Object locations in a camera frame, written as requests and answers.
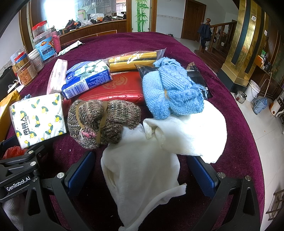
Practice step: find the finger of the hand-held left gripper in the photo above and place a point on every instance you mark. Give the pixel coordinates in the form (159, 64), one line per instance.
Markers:
(7, 143)
(24, 155)

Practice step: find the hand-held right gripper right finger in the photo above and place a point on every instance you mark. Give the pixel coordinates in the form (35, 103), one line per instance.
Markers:
(199, 173)

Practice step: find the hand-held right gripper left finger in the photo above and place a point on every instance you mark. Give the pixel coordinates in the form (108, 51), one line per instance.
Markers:
(82, 171)

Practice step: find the yellow tray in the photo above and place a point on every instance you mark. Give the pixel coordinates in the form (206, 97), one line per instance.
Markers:
(4, 111)

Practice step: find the lemon print tissue pack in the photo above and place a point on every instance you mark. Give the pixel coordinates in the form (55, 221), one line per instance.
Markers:
(37, 120)

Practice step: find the white cloth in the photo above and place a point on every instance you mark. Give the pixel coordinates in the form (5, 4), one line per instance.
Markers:
(137, 173)
(195, 133)

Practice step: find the brown knitted garment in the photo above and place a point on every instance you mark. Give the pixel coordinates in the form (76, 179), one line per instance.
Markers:
(119, 115)

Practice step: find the pink packet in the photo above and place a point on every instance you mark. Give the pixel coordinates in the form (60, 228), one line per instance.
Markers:
(56, 75)

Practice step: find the person's left forearm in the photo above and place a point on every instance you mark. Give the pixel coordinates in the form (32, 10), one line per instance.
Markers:
(13, 213)

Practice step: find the red plastic bag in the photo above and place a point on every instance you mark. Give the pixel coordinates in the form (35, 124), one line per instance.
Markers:
(13, 152)

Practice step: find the small blue cloth scrap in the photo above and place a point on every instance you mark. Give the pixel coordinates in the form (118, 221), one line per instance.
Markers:
(27, 97)

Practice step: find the maroon tablecloth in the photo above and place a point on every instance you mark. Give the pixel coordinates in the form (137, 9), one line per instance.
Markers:
(233, 133)

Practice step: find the metal rack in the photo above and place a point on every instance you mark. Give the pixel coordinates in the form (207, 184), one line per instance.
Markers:
(274, 206)

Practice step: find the blue knitted garment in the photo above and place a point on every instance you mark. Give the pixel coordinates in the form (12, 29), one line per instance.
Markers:
(168, 93)

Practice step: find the metal kettle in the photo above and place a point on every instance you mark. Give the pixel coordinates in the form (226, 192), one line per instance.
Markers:
(240, 96)

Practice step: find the white lidded jar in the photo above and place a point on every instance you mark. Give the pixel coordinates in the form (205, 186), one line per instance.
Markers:
(36, 61)

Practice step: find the red embossed box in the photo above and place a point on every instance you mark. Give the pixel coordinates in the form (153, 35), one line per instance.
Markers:
(119, 87)

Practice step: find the blue tissue pack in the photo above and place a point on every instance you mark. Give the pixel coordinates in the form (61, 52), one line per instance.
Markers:
(93, 80)

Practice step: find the black snack packet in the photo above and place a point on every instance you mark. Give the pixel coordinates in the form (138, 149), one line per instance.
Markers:
(196, 78)

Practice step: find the white bucket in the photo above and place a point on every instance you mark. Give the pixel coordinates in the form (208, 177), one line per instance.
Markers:
(253, 91)

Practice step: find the white plastic container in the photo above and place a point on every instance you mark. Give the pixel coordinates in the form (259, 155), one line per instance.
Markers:
(276, 107)

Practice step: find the pink bottle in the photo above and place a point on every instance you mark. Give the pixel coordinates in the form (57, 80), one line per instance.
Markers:
(56, 43)

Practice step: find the white paper leaflets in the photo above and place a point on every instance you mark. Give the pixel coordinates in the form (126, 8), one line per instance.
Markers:
(71, 46)

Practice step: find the wooden shelf unit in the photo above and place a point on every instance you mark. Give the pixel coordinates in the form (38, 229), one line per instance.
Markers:
(266, 75)

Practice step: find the red lid clear jar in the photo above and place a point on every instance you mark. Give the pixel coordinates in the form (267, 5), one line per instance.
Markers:
(41, 27)

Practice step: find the bag of yellow black rolls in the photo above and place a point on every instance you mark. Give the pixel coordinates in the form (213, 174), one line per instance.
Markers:
(133, 62)

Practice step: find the gold pillar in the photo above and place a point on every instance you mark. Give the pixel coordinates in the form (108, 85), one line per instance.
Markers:
(239, 44)

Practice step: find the dark hanging jacket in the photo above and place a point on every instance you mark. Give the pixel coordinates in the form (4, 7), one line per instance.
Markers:
(204, 33)

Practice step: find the wooden stair railing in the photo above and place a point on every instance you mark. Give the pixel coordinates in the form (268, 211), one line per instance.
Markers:
(221, 33)

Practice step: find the wooden cabinet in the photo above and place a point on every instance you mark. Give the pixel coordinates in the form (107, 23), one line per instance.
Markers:
(95, 27)

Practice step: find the white jug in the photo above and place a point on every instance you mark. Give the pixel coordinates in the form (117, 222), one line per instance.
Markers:
(81, 15)

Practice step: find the wooden door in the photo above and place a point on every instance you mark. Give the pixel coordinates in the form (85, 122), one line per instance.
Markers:
(195, 20)

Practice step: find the bamboo wall decor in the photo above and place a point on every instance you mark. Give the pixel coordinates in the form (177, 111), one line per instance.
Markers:
(142, 13)

